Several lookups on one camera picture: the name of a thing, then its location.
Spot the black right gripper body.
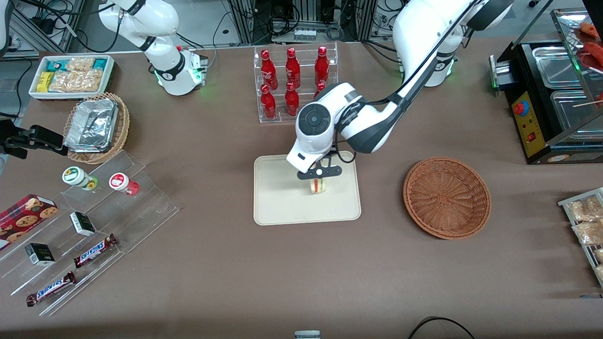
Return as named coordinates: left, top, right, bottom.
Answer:
left=0, top=125, right=69, bottom=158

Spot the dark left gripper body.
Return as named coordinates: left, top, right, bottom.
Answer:
left=297, top=165, right=343, bottom=181

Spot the cream plastic tray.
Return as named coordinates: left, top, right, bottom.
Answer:
left=253, top=151, right=362, bottom=226

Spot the oval tan wicker basket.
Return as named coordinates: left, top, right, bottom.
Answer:
left=63, top=92, right=130, bottom=165

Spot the round brown wicker basket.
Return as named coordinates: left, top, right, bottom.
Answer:
left=403, top=156, right=492, bottom=241

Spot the silver foil container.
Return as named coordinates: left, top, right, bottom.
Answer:
left=65, top=99, right=119, bottom=153

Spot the green lid white cup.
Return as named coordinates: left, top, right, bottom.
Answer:
left=62, top=166, right=98, bottom=191

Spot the clear rice cracker bag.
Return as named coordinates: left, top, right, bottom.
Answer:
left=66, top=57, right=96, bottom=73
left=75, top=70, right=104, bottom=93
left=49, top=71, right=78, bottom=93

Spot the clear acrylic bottle rack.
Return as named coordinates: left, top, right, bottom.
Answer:
left=253, top=41, right=339, bottom=124

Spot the red cookie box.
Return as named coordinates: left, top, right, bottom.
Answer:
left=0, top=194, right=59, bottom=250

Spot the red lid white cup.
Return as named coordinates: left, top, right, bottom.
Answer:
left=109, top=172, right=140, bottom=196

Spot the white snack bin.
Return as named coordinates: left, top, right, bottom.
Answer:
left=28, top=54, right=116, bottom=101

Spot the small dark green box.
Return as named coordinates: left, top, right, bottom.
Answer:
left=24, top=242, right=56, bottom=266
left=69, top=211, right=97, bottom=237

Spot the clear acrylic stepped stand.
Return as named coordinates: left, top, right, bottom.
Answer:
left=0, top=150, right=180, bottom=317

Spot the brown Snickers bar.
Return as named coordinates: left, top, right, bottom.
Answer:
left=26, top=271, right=77, bottom=307
left=73, top=234, right=118, bottom=269

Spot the black food warmer machine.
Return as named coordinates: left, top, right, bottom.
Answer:
left=489, top=7, right=603, bottom=165

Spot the steel warmer pan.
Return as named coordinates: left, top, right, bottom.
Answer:
left=531, top=46, right=585, bottom=89
left=550, top=89, right=603, bottom=132

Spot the red sausage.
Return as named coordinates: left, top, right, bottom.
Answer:
left=579, top=21, right=603, bottom=39
left=583, top=41, right=603, bottom=69

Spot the aluminium frame shelving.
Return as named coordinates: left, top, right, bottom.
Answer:
left=9, top=0, right=86, bottom=53

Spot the black cable loop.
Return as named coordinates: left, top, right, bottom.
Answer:
left=407, top=316, right=476, bottom=339

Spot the grey wire rack tray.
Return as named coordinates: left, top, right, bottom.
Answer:
left=557, top=187, right=603, bottom=289

